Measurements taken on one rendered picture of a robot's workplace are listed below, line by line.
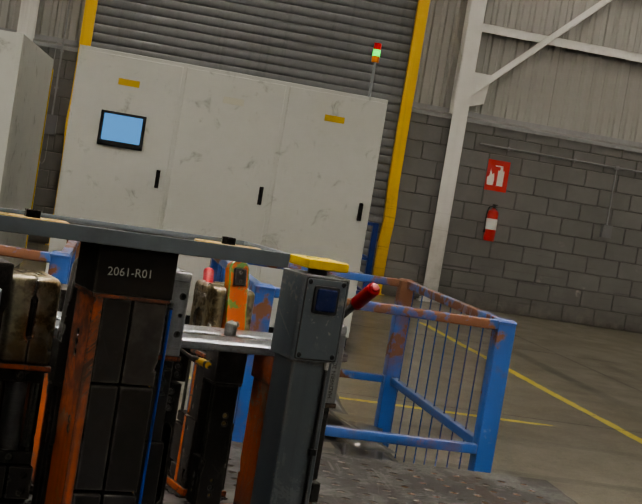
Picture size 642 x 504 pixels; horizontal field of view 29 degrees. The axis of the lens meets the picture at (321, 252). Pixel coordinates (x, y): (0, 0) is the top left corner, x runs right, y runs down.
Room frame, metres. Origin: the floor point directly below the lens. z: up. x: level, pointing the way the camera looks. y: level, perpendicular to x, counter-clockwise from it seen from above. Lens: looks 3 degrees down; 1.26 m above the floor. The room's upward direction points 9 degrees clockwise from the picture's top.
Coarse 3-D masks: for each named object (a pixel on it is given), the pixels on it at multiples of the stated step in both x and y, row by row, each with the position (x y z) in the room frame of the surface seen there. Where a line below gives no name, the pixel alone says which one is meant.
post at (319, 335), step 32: (288, 288) 1.63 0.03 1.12; (320, 288) 1.60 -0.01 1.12; (288, 320) 1.62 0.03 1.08; (320, 320) 1.61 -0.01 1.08; (288, 352) 1.60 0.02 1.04; (320, 352) 1.61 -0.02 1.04; (288, 384) 1.61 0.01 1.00; (320, 384) 1.62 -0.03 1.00; (288, 416) 1.61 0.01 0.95; (320, 416) 1.63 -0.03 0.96; (288, 448) 1.61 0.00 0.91; (256, 480) 1.65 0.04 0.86; (288, 480) 1.61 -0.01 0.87
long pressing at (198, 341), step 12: (60, 312) 1.90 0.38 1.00; (192, 336) 1.87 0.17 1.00; (204, 336) 1.90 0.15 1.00; (216, 336) 1.92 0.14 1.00; (228, 336) 1.94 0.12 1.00; (240, 336) 1.98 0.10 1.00; (252, 336) 1.99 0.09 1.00; (264, 336) 2.01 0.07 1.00; (192, 348) 1.83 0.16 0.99; (204, 348) 1.84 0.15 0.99; (216, 348) 1.85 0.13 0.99; (228, 348) 1.86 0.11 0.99; (240, 348) 1.86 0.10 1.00; (252, 348) 1.87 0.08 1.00; (264, 348) 1.88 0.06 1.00
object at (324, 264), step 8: (296, 256) 1.64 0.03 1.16; (304, 256) 1.64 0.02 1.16; (296, 264) 1.64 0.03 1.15; (304, 264) 1.61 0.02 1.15; (312, 264) 1.60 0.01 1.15; (320, 264) 1.61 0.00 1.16; (328, 264) 1.61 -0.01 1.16; (336, 264) 1.62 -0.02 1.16; (344, 264) 1.63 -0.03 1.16; (312, 272) 1.63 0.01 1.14; (320, 272) 1.63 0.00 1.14; (344, 272) 1.63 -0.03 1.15
